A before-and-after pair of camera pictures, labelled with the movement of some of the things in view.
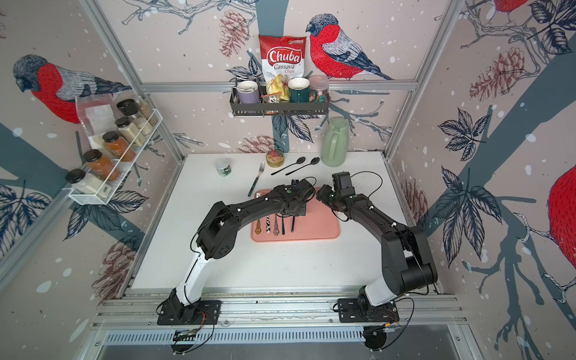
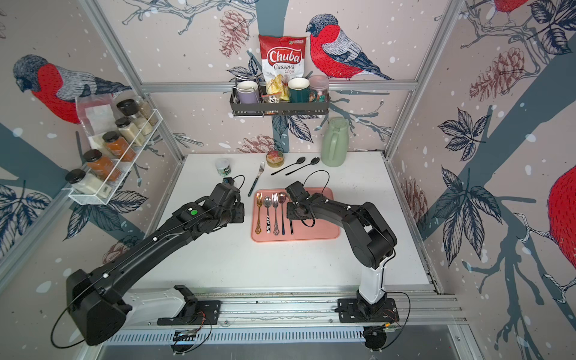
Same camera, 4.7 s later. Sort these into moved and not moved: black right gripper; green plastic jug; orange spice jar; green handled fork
Moved: black right gripper
Not moved: orange spice jar; green handled fork; green plastic jug
